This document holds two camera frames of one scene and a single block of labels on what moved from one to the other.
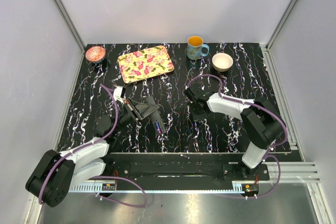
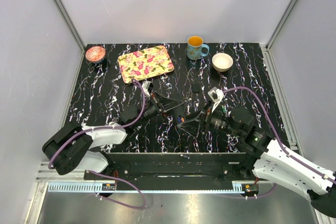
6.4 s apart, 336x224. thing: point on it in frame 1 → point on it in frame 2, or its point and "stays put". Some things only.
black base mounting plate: [184, 168] stays put
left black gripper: [139, 111] → [166, 104]
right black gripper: [198, 117] → [192, 126]
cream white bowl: [222, 62] stays put
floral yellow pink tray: [145, 64] stays put
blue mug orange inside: [194, 48] stays put
